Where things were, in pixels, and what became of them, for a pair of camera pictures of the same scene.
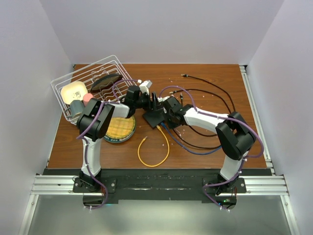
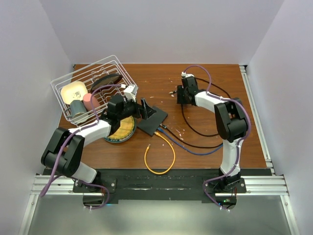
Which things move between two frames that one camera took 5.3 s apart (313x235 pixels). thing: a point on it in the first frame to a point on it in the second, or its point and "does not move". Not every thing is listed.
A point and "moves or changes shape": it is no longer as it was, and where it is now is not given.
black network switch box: (153, 118) moves or changes shape
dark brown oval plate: (105, 82) does not move
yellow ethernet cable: (141, 142) to (158, 134)
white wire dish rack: (104, 80) does not move
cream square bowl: (75, 91) does not move
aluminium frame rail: (59, 185) does not move
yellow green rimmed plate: (121, 129) does not move
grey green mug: (76, 107) does not move
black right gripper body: (170, 121) to (181, 95)
